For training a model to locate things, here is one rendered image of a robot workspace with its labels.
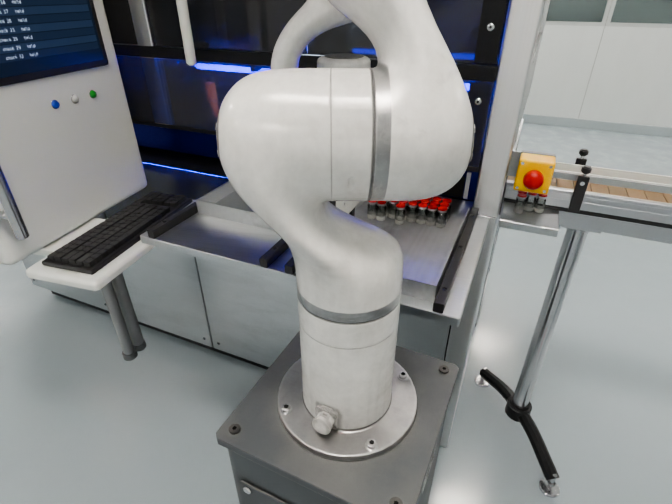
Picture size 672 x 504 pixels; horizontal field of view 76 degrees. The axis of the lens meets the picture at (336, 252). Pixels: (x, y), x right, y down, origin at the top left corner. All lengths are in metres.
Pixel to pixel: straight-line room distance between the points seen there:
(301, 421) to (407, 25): 0.46
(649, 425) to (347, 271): 1.71
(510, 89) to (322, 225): 0.66
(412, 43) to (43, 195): 1.02
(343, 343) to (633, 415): 1.65
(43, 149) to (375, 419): 0.98
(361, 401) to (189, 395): 1.35
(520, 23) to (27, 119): 1.06
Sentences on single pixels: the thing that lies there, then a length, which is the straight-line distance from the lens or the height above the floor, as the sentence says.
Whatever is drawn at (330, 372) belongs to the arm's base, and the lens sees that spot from 0.51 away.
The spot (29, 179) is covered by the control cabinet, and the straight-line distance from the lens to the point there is 1.22.
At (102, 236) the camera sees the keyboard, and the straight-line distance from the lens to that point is 1.20.
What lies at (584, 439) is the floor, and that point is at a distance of 1.86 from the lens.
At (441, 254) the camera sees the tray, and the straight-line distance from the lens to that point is 0.90.
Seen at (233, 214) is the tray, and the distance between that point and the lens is 1.03.
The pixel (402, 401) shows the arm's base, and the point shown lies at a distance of 0.62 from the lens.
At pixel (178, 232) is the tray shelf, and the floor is 0.88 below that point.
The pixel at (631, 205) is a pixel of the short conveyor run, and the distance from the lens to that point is 1.20.
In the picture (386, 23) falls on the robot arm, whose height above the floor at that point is 1.32.
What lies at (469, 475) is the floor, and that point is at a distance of 1.63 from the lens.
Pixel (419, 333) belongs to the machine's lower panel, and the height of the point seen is 0.47.
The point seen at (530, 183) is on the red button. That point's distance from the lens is 1.01.
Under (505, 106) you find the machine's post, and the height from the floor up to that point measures 1.14.
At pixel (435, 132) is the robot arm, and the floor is 1.24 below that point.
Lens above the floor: 1.34
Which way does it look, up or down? 31 degrees down
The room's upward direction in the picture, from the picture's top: straight up
